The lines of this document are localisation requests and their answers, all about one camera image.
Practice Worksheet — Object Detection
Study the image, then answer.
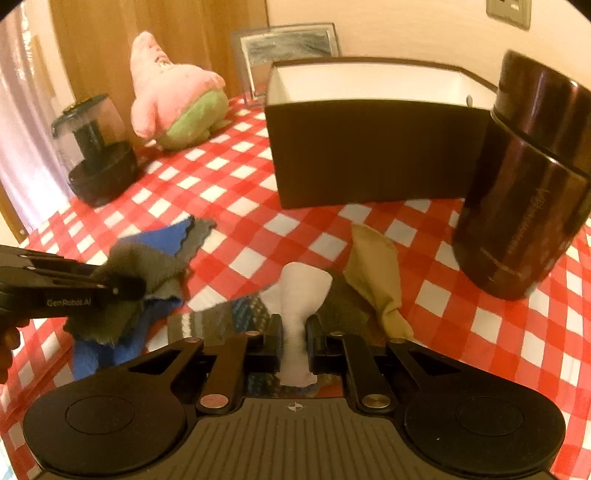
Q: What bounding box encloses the grey cloth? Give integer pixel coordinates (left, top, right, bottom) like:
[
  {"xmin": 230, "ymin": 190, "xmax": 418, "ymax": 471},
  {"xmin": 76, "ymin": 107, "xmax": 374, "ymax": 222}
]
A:
[{"xmin": 178, "ymin": 219, "xmax": 218, "ymax": 259}]

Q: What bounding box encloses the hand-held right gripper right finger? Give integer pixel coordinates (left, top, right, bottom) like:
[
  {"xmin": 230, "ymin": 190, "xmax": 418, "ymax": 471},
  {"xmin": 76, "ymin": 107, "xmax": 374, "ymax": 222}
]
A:
[{"xmin": 305, "ymin": 315, "xmax": 462, "ymax": 411}]

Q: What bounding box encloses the white sock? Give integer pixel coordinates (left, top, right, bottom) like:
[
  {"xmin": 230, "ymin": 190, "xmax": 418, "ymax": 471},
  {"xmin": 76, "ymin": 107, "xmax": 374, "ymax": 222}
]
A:
[{"xmin": 261, "ymin": 262, "xmax": 334, "ymax": 387}]

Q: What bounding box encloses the grey picture frame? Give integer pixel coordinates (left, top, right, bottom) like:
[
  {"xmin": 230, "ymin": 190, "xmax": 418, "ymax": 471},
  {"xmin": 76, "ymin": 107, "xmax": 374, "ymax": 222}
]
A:
[{"xmin": 231, "ymin": 23, "xmax": 341, "ymax": 108}]

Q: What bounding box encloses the brown box white inside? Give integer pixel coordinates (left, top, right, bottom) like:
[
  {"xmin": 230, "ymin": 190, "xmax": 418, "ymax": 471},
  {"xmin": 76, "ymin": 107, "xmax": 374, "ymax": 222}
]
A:
[{"xmin": 264, "ymin": 56, "xmax": 502, "ymax": 210}]

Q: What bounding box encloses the clear jar dark base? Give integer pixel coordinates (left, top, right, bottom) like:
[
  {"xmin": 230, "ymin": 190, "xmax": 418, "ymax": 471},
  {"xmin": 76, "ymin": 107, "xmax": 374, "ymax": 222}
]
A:
[{"xmin": 51, "ymin": 93, "xmax": 139, "ymax": 208}]

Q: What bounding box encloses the striped sock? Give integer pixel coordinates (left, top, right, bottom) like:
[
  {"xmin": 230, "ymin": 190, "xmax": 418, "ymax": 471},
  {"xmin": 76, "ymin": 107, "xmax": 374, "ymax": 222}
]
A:
[{"xmin": 166, "ymin": 295, "xmax": 273, "ymax": 344}]

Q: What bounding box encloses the olive grey sock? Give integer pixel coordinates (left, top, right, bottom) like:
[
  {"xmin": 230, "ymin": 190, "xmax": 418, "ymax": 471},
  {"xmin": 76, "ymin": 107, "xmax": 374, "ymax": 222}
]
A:
[{"xmin": 65, "ymin": 242, "xmax": 185, "ymax": 344}]

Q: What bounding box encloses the person's left hand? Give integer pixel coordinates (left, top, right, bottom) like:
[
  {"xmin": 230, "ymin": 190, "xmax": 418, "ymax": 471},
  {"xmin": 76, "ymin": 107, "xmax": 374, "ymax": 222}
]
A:
[{"xmin": 0, "ymin": 323, "xmax": 22, "ymax": 384}]

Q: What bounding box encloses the pink starfish plush toy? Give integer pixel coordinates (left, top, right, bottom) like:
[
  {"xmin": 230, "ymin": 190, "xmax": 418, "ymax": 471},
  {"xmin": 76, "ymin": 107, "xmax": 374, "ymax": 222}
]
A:
[{"xmin": 129, "ymin": 31, "xmax": 229, "ymax": 151}]

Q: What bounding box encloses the dark brown thermos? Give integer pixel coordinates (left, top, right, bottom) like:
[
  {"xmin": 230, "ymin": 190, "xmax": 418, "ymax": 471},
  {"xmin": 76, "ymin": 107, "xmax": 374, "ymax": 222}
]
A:
[{"xmin": 451, "ymin": 49, "xmax": 591, "ymax": 302}]

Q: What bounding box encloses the red white checked tablecloth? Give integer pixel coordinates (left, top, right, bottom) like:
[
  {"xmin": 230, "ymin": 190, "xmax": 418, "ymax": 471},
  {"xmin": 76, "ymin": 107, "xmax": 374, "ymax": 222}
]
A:
[{"xmin": 0, "ymin": 95, "xmax": 591, "ymax": 480}]

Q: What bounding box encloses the beige data socket plate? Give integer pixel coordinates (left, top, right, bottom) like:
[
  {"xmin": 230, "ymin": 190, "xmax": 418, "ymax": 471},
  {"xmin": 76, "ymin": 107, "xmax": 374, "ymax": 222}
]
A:
[{"xmin": 486, "ymin": 0, "xmax": 532, "ymax": 31}]

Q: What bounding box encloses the blue cloth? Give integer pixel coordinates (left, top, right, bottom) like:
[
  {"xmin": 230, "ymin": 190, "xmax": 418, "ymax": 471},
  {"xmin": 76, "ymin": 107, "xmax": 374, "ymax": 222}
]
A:
[{"xmin": 71, "ymin": 218, "xmax": 195, "ymax": 379}]

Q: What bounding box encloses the dark olive sock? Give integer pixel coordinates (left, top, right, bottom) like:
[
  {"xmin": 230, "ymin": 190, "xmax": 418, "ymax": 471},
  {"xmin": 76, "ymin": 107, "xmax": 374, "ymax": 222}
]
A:
[{"xmin": 314, "ymin": 272, "xmax": 386, "ymax": 344}]

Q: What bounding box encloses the white lace curtain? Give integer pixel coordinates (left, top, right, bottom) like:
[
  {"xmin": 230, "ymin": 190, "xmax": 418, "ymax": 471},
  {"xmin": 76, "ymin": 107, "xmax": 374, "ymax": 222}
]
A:
[{"xmin": 0, "ymin": 9, "xmax": 75, "ymax": 241}]

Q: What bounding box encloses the tan sock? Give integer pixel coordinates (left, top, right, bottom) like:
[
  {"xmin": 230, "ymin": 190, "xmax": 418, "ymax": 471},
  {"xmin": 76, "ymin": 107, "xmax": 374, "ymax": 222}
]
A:
[{"xmin": 344, "ymin": 224, "xmax": 414, "ymax": 344}]

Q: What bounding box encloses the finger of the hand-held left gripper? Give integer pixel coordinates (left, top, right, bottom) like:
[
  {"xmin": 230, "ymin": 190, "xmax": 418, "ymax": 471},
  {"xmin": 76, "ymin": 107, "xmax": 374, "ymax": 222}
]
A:
[
  {"xmin": 0, "ymin": 276, "xmax": 147, "ymax": 298},
  {"xmin": 0, "ymin": 244, "xmax": 110, "ymax": 278}
]

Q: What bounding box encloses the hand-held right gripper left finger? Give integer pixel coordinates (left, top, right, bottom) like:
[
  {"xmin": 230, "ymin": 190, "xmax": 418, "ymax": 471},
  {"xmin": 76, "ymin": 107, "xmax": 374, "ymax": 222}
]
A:
[{"xmin": 127, "ymin": 314, "xmax": 283, "ymax": 416}]

